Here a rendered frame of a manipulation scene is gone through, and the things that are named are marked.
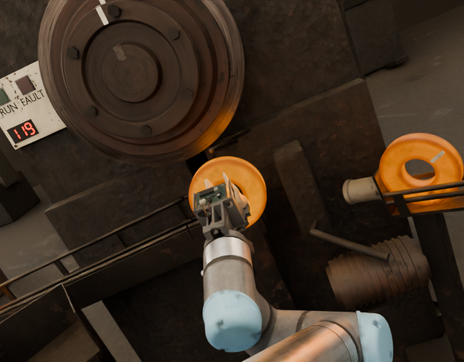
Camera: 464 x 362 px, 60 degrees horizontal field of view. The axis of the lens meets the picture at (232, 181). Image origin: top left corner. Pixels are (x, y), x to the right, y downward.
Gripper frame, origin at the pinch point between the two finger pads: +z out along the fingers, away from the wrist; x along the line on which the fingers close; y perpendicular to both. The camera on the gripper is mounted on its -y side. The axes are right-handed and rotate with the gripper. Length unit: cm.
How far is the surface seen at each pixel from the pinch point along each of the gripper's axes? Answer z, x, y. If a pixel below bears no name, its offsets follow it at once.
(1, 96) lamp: 39, 52, 25
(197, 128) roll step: 18.5, 3.4, 5.0
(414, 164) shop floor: 125, -80, -121
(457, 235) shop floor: 50, -68, -100
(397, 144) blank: 2.7, -35.5, -7.0
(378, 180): 2.8, -30.3, -14.6
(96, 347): -10.8, 41.4, -22.3
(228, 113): 20.3, -4.3, 4.9
